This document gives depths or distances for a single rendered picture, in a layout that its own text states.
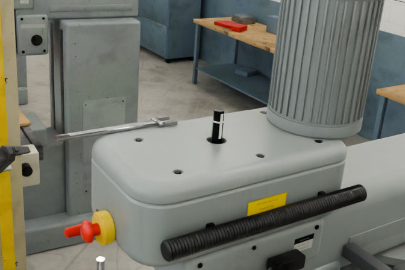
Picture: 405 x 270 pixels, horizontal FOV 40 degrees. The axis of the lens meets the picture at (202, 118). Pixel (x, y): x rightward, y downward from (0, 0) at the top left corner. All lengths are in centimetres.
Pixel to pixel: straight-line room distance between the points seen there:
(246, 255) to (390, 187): 42
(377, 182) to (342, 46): 37
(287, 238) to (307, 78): 31
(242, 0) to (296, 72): 685
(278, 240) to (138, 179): 34
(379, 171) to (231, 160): 47
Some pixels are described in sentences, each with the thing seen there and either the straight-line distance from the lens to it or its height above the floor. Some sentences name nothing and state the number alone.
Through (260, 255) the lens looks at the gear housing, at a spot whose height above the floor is 169.
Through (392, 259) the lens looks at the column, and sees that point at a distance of 144.
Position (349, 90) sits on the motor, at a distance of 111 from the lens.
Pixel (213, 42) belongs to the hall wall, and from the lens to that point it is 858.
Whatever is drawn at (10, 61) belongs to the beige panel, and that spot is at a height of 158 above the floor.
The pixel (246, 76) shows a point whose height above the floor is 24.
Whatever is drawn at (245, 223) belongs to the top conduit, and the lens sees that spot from 97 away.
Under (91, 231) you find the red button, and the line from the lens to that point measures 100.
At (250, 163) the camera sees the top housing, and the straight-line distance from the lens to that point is 99.
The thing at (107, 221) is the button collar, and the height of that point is 178.
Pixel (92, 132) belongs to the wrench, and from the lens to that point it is 106.
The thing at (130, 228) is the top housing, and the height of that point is 180.
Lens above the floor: 231
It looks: 21 degrees down
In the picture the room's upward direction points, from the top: 4 degrees clockwise
